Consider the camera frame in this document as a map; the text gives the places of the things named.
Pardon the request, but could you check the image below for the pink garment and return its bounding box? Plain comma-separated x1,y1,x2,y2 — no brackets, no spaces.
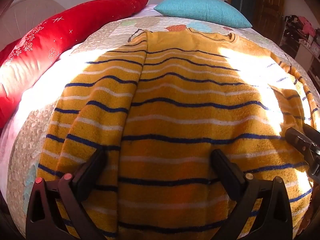
297,16,316,36

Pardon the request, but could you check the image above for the yellow striped sweater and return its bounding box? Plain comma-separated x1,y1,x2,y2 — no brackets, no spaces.
37,29,320,240

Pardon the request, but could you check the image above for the red embroidered pillow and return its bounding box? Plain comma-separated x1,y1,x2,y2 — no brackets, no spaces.
0,0,149,128

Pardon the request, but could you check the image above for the brown wooden door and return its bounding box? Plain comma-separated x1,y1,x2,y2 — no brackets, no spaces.
255,0,286,33

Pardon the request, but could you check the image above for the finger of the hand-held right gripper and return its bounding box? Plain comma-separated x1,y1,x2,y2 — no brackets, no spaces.
285,127,320,179
303,124,320,153

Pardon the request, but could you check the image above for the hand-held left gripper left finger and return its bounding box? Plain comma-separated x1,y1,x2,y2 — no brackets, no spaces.
26,148,108,240

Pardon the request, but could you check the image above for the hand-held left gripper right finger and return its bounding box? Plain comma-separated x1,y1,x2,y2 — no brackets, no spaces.
211,149,293,240

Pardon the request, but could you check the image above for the white headboard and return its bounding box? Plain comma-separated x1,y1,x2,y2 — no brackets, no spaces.
0,0,66,52

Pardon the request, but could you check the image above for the white fleece blanket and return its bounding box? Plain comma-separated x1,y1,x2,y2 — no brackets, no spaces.
0,90,33,195

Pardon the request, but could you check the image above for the patterned quilt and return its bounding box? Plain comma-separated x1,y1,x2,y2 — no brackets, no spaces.
6,15,320,240

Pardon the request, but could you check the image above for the cluttered storage shelf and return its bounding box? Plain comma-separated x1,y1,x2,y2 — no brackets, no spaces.
279,14,320,80

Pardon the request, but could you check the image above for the teal cushion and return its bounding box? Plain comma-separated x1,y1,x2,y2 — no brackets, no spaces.
153,0,253,29

